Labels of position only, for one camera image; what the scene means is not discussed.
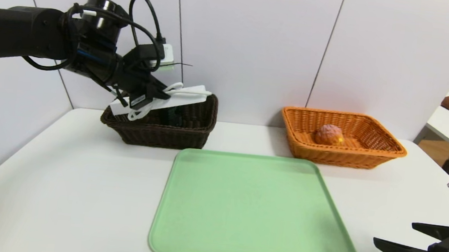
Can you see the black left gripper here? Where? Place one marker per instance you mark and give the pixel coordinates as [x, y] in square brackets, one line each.
[138, 100]

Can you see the black pump bottle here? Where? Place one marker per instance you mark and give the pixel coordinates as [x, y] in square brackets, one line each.
[174, 115]

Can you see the brown cream puff bread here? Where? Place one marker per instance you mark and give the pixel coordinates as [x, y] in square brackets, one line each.
[328, 135]

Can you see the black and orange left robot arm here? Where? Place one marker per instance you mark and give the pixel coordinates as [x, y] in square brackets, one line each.
[11, 31]

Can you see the dark brown wicker basket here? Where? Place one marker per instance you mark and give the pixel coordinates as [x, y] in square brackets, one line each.
[165, 137]

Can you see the orange wicker basket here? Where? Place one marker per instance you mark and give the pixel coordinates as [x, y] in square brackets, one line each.
[328, 156]

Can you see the light green plastic tray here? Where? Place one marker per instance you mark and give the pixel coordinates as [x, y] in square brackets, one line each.
[257, 211]

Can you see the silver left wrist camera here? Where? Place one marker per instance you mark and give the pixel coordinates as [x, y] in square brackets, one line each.
[165, 56]

